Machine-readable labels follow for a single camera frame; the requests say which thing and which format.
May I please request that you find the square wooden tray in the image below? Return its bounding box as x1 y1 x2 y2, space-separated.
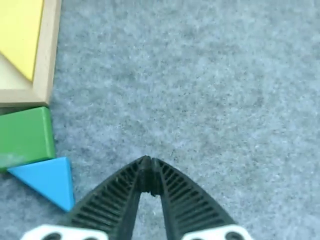
0 0 63 108

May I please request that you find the green tangram piece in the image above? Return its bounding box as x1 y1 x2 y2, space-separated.
0 106 56 173

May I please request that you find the yellow triangle tangram piece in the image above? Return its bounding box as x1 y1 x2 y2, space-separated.
0 0 46 83

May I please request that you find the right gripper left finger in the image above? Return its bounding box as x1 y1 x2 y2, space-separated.
20 155 152 240

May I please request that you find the blue triangle tangram piece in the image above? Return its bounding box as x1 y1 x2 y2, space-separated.
6 156 76 213

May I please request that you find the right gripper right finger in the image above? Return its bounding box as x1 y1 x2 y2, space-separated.
149 157 254 240

